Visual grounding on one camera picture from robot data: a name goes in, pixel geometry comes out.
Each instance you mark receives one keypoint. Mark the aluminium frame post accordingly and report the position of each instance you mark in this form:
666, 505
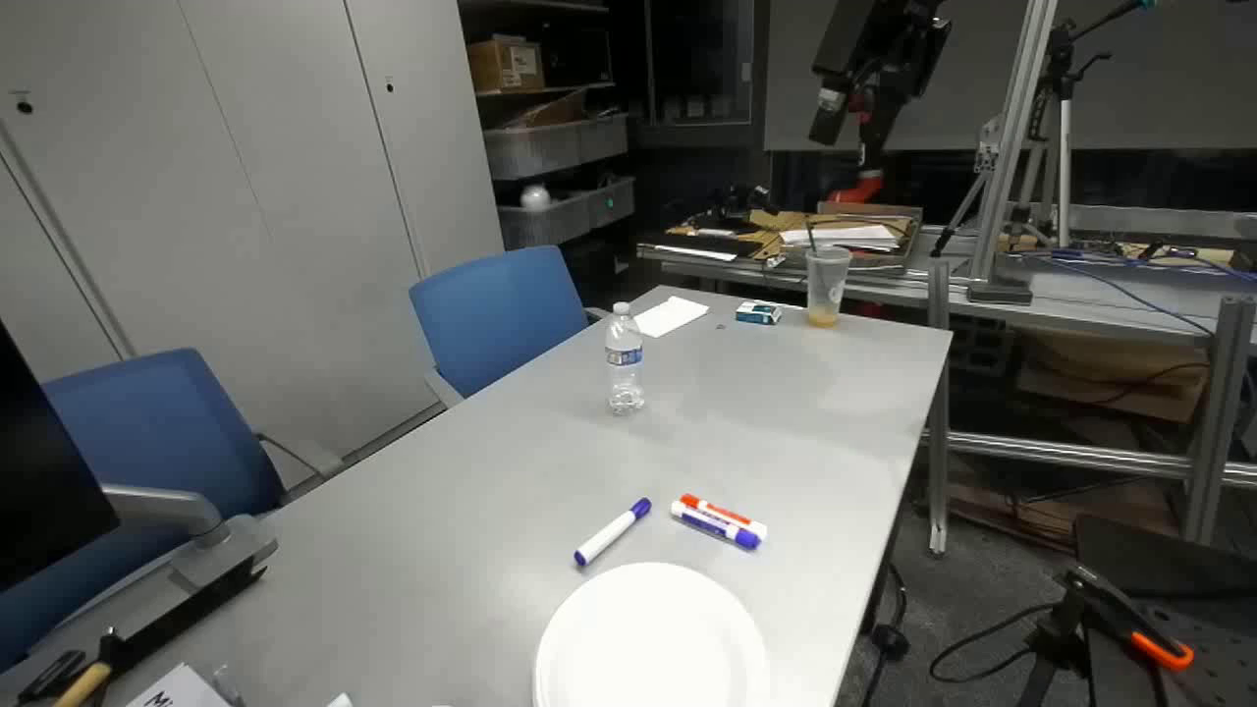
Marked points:
1016, 144

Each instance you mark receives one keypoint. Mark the white marker blue cap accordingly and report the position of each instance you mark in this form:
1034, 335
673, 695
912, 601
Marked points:
610, 535

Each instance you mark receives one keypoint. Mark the small blue box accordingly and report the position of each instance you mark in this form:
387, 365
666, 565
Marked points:
758, 313

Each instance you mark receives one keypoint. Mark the cardboard box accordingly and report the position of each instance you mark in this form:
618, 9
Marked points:
504, 59

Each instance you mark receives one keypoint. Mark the black monitor clamp base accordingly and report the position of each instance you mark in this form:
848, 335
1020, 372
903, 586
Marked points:
183, 609

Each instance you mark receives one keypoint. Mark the large blue chair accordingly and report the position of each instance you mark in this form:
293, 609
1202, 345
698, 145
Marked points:
158, 433

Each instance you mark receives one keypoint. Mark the printed paper sheet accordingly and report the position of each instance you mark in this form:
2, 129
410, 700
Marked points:
179, 687

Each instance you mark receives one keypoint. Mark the orange marker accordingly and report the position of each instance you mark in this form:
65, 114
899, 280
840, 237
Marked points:
724, 513

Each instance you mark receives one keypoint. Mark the clear plastic water bottle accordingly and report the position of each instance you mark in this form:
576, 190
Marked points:
626, 365

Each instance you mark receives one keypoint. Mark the black monitor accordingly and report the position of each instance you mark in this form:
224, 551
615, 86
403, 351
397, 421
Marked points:
39, 486

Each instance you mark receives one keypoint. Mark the white cabinet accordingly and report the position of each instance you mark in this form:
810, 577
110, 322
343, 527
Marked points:
235, 199

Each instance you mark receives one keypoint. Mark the small blue chair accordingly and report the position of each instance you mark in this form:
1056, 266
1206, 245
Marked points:
496, 314

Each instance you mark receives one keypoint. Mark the clear plastic cup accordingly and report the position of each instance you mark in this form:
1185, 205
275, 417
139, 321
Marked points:
827, 288

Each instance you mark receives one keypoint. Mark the grey camera tripod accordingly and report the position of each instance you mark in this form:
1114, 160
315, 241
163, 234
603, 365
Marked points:
1053, 129

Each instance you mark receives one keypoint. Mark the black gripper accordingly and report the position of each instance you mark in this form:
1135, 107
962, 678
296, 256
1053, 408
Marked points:
884, 51

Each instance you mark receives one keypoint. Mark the white round plate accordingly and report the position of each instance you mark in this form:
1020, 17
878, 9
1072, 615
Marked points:
648, 640

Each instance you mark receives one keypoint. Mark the cluttered workbench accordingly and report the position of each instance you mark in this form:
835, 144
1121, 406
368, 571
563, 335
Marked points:
1046, 296

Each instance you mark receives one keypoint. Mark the white paper sheet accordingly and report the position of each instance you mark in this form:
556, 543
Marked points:
670, 314

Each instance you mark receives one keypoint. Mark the aluminium bench leg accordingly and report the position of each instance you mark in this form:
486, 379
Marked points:
1219, 417

